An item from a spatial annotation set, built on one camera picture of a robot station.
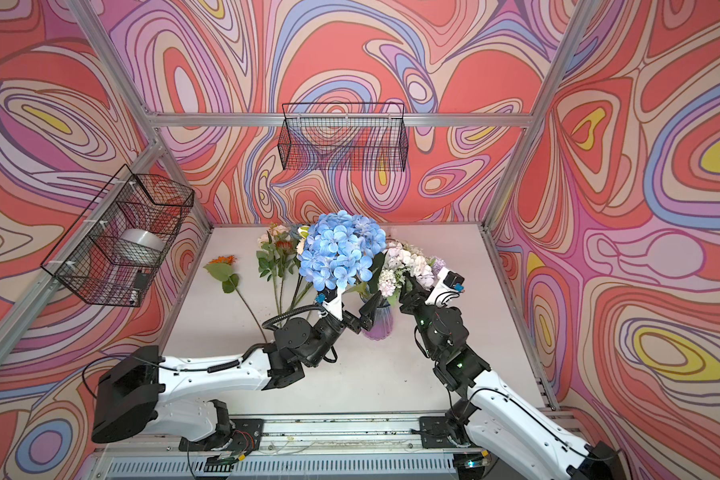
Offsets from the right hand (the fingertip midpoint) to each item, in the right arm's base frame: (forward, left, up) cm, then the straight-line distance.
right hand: (409, 280), depth 74 cm
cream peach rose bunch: (+28, +42, -18) cm, 53 cm away
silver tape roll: (+6, +65, +9) cm, 66 cm away
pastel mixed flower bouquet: (0, +3, +9) cm, 9 cm away
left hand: (-5, +10, +7) cm, 13 cm away
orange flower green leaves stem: (+21, +61, -19) cm, 67 cm away
